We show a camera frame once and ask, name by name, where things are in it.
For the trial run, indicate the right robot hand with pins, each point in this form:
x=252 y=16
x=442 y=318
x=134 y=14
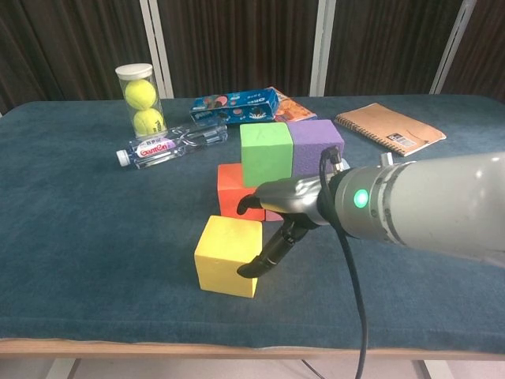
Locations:
x=292 y=197

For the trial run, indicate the pink foam cube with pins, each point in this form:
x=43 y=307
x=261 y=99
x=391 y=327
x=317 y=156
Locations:
x=273 y=215

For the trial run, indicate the green foam cube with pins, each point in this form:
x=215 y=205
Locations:
x=266 y=156

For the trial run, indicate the purple foam cube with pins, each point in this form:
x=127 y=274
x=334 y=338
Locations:
x=311 y=146

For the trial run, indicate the orange foam cube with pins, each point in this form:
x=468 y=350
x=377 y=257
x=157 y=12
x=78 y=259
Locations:
x=233 y=193

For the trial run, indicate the yellow foam cube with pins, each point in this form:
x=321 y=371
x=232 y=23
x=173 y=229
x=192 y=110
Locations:
x=225 y=252

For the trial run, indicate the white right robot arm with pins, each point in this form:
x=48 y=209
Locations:
x=426 y=201

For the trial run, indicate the orange cracker box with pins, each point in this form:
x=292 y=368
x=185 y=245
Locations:
x=294 y=108

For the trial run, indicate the blue Oreo cookie box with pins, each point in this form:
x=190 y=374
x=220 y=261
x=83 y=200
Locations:
x=233 y=106

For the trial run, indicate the brown spiral notebook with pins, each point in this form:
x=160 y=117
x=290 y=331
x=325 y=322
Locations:
x=390 y=126

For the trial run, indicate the clear plastic water bottle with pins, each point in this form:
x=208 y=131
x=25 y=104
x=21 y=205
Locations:
x=158 y=150

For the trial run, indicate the yellow tennis ball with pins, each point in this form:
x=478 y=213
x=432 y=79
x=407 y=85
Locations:
x=140 y=94
x=148 y=122

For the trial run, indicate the dark blue table cloth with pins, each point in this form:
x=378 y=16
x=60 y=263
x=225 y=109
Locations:
x=98 y=237

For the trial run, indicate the clear tennis ball tube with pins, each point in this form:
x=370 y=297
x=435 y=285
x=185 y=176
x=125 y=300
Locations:
x=134 y=72

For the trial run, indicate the white table leg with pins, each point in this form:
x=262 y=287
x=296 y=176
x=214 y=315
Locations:
x=59 y=369
x=442 y=371

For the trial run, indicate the white frame post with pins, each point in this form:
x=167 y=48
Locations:
x=155 y=47
x=321 y=47
x=453 y=39

